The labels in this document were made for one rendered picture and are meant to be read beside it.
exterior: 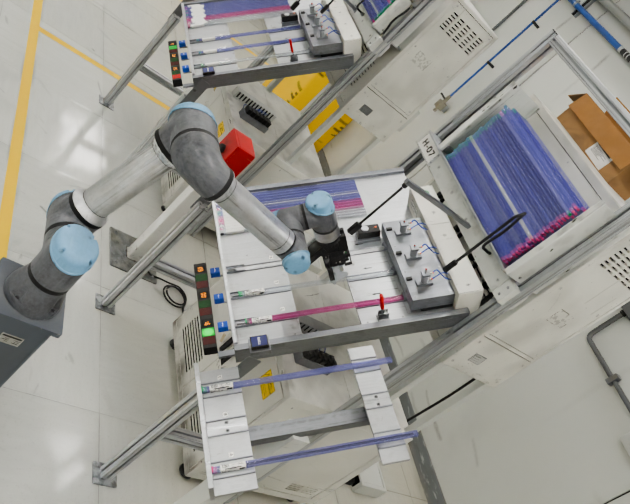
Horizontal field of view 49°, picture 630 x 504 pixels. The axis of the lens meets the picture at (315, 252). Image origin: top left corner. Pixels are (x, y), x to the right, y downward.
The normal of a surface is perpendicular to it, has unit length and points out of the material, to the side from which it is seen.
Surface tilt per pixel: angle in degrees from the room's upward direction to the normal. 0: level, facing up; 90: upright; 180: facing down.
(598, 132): 80
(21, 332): 90
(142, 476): 0
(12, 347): 90
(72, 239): 7
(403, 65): 90
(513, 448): 90
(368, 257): 44
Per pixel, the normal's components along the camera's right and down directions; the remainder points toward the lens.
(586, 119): -0.56, -0.44
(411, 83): 0.20, 0.71
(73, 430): 0.69, -0.59
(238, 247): 0.01, -0.69
